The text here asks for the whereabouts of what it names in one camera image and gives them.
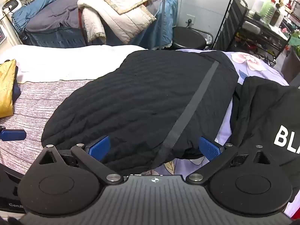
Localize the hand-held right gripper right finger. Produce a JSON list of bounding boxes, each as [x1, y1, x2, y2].
[[185, 136, 275, 184]]

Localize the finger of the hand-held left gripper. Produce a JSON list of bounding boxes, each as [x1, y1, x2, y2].
[[0, 126, 26, 141]]

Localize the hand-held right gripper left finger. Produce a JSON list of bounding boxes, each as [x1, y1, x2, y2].
[[37, 135, 124, 184]]

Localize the black quilted coat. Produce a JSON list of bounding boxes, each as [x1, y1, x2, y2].
[[41, 50, 239, 170]]

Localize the pinkish grey textured blanket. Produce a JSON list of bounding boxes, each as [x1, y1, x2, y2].
[[0, 78, 95, 175]]

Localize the dark blue cushion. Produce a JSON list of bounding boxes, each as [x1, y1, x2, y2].
[[11, 65, 21, 104]]

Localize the yellow velvet cushion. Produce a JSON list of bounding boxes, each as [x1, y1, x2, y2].
[[0, 59, 17, 118]]

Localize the black garment with white print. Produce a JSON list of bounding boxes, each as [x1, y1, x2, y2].
[[231, 76, 300, 219]]

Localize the white pillow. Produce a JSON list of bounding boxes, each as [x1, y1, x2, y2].
[[0, 44, 149, 84]]

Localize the purple floral bed sheet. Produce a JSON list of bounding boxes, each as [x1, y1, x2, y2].
[[141, 49, 290, 177]]

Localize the white device with display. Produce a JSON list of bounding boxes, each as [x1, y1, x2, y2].
[[0, 20, 13, 45]]

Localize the black round stool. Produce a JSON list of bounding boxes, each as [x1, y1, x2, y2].
[[172, 26, 214, 51]]

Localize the black metal rack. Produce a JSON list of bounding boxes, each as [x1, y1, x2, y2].
[[212, 0, 293, 66]]

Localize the grey bed sheet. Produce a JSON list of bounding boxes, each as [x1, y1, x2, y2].
[[25, 0, 90, 33]]

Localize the white rounded machine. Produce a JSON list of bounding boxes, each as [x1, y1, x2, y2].
[[2, 0, 24, 13]]

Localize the bed with blue cover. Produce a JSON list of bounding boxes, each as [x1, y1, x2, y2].
[[12, 0, 179, 50]]

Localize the metal pole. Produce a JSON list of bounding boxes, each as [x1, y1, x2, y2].
[[159, 0, 170, 50]]

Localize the white plastic jug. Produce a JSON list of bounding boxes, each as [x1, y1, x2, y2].
[[252, 0, 266, 15]]

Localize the green plastic bottle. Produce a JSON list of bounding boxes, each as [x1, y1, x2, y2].
[[261, 0, 277, 24]]

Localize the red strap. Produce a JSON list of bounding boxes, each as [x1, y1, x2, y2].
[[78, 8, 89, 45]]

